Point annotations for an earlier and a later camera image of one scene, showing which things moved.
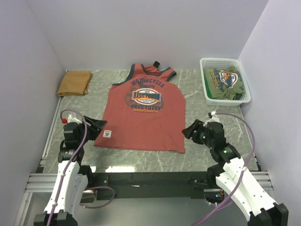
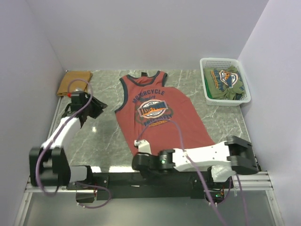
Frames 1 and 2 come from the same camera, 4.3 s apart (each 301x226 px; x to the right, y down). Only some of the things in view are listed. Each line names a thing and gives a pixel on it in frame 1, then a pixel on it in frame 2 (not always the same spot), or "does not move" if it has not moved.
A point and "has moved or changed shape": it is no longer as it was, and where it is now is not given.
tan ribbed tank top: [75, 83] does not move
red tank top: [146, 112] has moved or changed shape
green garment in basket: [224, 83] does not move
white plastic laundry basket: [210, 62] does not move
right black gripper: [198, 126] → [147, 175]
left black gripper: [95, 127] → [99, 106]
